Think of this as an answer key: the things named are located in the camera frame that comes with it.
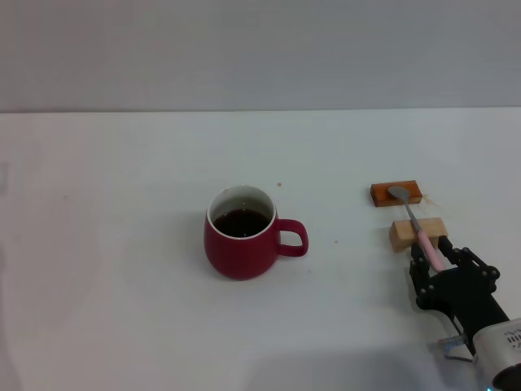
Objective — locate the red ceramic cup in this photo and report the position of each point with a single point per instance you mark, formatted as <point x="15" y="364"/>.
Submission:
<point x="240" y="256"/>

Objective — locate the dark orange wooden block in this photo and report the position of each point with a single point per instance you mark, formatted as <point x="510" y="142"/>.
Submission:
<point x="380" y="195"/>

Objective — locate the dark brown coffee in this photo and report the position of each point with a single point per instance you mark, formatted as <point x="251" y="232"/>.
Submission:
<point x="242" y="223"/>

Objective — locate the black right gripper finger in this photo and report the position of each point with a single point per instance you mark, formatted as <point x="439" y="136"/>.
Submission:
<point x="421" y="277"/>
<point x="468" y="260"/>

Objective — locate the light notched wooden block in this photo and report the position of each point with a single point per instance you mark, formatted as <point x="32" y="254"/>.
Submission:
<point x="401" y="234"/>

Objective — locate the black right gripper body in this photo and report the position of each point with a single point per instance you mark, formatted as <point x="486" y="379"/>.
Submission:
<point x="464" y="297"/>

